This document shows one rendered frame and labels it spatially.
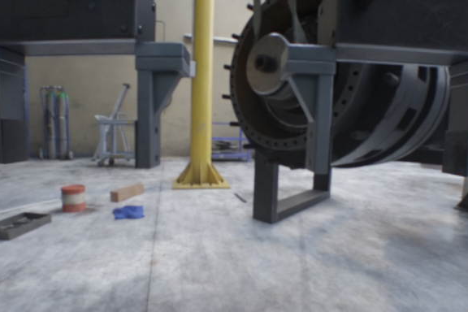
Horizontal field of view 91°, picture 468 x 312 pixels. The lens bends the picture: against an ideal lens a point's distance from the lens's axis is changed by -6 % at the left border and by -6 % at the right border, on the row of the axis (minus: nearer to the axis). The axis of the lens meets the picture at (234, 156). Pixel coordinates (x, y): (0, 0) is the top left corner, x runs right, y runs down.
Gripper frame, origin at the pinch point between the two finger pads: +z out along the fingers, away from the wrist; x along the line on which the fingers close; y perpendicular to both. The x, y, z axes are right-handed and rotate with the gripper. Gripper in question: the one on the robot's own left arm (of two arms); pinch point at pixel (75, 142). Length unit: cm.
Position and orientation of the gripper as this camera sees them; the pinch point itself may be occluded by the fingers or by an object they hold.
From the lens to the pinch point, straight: 25.6
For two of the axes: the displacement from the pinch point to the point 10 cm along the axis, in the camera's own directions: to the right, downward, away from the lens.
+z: -0.3, 9.9, 1.0
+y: 0.1, -1.0, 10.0
